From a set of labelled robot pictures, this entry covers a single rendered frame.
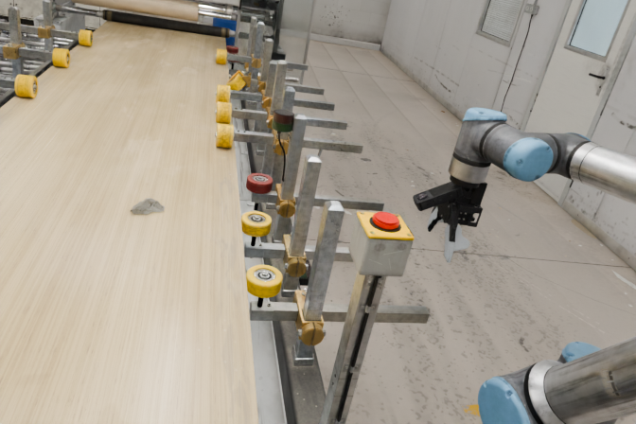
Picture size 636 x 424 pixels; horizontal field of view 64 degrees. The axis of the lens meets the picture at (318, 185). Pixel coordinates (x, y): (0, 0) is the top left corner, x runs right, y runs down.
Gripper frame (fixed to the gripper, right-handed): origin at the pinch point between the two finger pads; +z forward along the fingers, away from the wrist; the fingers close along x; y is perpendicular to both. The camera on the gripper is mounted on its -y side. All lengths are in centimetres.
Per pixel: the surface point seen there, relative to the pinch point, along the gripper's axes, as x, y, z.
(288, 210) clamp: 28.8, -34.9, 9.1
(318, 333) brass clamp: -21.0, -31.0, 12.1
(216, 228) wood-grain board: 5, -55, 4
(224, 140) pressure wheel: 57, -56, 0
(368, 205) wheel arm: 37.5, -7.8, 9.0
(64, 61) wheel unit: 130, -129, 0
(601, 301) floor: 114, 171, 94
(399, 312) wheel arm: -12.6, -10.0, 11.8
